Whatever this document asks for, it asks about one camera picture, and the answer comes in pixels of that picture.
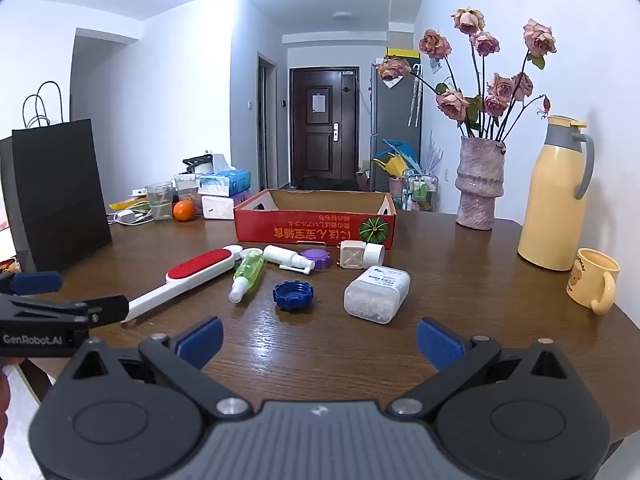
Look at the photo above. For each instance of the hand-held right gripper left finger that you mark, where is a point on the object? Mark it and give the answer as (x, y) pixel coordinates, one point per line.
(202, 341)

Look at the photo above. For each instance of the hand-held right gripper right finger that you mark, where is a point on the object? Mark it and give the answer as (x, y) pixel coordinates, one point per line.
(437, 342)

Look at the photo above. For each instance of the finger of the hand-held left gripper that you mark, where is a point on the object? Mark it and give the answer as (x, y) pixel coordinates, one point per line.
(100, 310)
(37, 282)

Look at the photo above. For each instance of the red and white lint brush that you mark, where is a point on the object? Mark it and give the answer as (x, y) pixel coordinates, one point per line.
(200, 270)

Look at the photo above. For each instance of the green spray bottle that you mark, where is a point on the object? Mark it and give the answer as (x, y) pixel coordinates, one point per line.
(248, 270)

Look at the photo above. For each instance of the blue ribbed cap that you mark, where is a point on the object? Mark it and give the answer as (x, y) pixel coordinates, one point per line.
(292, 302)

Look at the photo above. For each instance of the cream square container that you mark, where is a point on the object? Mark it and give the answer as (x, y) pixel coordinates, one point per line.
(352, 255)

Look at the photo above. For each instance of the red cardboard box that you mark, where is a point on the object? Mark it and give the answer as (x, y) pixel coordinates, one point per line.
(300, 230)

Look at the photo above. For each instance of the black paper bag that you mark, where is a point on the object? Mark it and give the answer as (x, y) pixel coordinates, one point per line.
(55, 195)

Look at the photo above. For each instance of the yellow packet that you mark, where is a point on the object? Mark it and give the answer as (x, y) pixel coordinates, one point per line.
(120, 205)

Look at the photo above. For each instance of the white spray bottle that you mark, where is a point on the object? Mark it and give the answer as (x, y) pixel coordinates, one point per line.
(280, 255)

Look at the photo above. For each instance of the drinking glass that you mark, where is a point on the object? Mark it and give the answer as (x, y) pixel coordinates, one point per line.
(159, 205)

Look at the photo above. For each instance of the orange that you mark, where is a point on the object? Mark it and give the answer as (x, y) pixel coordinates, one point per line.
(184, 211)

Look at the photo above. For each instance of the purple tissue pack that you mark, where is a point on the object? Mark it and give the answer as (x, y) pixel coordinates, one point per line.
(217, 207)

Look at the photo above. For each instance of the purple round lid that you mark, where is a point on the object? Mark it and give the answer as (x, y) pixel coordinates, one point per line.
(316, 258)

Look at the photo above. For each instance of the clear food container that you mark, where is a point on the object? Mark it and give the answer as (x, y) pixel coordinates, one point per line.
(187, 195)

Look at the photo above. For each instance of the metal storage trolley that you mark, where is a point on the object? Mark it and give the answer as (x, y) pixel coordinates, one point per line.
(420, 190)

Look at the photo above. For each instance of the blue tissue pack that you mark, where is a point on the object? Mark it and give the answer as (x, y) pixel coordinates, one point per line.
(225, 182)

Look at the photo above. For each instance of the pink ceramic vase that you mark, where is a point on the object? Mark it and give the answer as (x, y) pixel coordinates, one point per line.
(477, 185)

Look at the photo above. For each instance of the yellow mug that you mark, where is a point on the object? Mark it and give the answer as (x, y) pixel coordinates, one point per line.
(590, 275)

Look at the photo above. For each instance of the black folding stand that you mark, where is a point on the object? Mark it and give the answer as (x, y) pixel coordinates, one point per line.
(197, 162)

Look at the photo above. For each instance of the yellow thermos jug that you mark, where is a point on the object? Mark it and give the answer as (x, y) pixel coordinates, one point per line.
(550, 200)

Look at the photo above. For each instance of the blue and yellow toys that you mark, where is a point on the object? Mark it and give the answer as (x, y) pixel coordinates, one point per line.
(395, 157)

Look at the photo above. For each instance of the grey refrigerator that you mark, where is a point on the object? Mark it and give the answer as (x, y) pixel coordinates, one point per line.
(395, 120)

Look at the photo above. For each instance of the dark brown entrance door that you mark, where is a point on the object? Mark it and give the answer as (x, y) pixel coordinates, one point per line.
(325, 145)

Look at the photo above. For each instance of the hanging folded umbrella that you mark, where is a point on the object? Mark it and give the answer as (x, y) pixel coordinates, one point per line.
(415, 100)

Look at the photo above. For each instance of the white paper sheet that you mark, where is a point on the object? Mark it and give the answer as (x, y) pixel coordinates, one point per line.
(320, 100)

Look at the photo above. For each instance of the yellow and black box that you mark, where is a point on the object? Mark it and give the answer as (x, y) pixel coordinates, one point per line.
(402, 54)

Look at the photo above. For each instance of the bunch of dried roses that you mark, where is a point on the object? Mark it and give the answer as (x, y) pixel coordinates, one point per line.
(537, 37)

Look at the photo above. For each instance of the dark side doorway frame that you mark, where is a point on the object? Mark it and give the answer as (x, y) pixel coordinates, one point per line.
(266, 125)

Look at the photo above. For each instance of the white wall panel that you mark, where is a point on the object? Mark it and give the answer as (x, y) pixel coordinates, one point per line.
(436, 67)

